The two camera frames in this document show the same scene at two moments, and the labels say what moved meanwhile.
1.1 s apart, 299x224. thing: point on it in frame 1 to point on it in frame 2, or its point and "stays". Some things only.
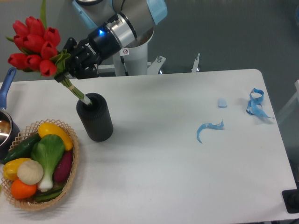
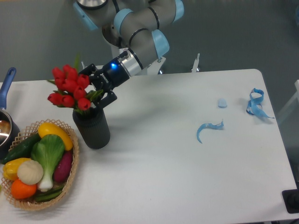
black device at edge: (291, 198) stays
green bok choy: (48, 150) stays
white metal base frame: (153, 67) stays
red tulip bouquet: (38, 45) to (71, 88)
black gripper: (98, 47) to (103, 80)
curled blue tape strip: (218, 126) stays
